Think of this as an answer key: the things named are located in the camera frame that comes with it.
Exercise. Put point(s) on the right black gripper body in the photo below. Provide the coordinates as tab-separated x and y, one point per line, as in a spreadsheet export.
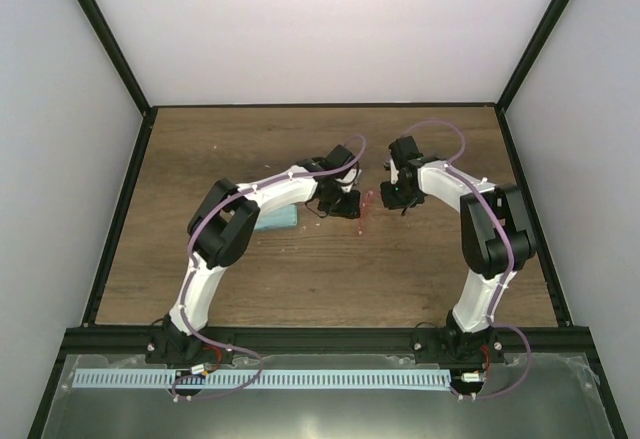
401	197

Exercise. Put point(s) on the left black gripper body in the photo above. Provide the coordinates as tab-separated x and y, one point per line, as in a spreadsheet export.
333	203

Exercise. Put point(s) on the red transparent sunglasses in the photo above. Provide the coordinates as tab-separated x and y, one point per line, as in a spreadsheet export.
365	207

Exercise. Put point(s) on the teal glasses case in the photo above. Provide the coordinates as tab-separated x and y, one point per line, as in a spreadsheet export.
285	217

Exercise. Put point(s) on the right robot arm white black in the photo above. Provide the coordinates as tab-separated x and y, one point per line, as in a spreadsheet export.
497	238

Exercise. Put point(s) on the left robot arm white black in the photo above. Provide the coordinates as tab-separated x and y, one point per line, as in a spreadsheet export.
222	227

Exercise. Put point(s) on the metal front plate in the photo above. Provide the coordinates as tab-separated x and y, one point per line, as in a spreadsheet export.
543	396

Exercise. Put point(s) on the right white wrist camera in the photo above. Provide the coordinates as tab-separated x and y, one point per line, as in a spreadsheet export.
390	167

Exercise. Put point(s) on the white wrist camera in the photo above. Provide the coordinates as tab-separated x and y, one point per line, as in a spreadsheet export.
390	167
349	181

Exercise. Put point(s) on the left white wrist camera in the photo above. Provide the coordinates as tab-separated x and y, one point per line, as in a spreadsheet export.
349	181

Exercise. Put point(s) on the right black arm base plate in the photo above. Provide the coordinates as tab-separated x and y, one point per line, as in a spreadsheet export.
435	346

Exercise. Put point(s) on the light blue slotted cable duct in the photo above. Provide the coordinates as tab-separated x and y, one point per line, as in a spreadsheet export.
223	380

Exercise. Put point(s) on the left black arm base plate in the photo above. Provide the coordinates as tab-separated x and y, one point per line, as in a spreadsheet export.
200	351

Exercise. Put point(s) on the black aluminium frame rail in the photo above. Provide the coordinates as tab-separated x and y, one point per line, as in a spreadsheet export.
313	340

